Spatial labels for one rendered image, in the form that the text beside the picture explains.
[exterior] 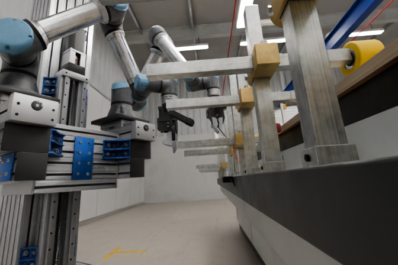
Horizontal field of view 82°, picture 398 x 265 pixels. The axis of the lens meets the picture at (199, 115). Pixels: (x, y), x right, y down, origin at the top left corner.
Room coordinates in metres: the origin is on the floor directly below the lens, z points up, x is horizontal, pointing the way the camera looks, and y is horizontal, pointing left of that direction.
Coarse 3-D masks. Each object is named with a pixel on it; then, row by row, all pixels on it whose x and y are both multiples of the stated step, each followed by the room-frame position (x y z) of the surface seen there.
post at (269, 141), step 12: (252, 12) 0.51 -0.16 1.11; (252, 24) 0.51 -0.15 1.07; (252, 36) 0.51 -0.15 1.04; (252, 48) 0.51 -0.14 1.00; (252, 84) 0.54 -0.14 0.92; (264, 84) 0.51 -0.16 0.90; (264, 96) 0.51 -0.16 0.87; (264, 108) 0.51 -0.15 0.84; (264, 120) 0.51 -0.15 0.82; (264, 132) 0.51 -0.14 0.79; (276, 132) 0.51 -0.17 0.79; (264, 144) 0.51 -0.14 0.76; (276, 144) 0.51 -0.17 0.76; (264, 156) 0.52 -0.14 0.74; (276, 156) 0.51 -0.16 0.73
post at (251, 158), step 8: (240, 80) 0.76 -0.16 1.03; (240, 112) 0.78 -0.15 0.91; (248, 112) 0.76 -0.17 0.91; (248, 120) 0.76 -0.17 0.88; (248, 128) 0.76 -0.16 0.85; (248, 136) 0.76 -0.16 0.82; (248, 144) 0.76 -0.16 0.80; (248, 152) 0.76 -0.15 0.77; (256, 152) 0.76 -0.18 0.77; (248, 160) 0.76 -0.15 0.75; (256, 160) 0.76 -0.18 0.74
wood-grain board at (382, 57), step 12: (384, 48) 0.37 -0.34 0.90; (396, 48) 0.34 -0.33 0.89; (372, 60) 0.40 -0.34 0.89; (384, 60) 0.37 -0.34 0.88; (396, 60) 0.36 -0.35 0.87; (360, 72) 0.44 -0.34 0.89; (372, 72) 0.41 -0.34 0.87; (336, 84) 0.53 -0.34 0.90; (348, 84) 0.48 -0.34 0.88; (360, 84) 0.47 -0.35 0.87; (288, 120) 0.89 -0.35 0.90
